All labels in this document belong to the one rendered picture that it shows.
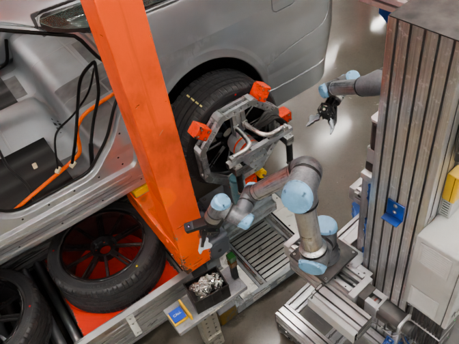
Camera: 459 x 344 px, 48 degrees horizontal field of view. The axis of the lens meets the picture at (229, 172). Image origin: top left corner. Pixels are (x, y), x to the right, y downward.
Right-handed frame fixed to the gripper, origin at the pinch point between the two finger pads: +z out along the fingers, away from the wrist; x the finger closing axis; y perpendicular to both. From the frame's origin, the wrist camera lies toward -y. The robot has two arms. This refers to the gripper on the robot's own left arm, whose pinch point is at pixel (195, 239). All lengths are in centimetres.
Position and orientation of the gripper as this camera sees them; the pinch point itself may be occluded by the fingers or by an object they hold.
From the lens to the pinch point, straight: 245.7
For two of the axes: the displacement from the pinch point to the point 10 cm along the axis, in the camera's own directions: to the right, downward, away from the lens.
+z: -3.1, 5.8, 7.6
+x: -1.9, -8.2, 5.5
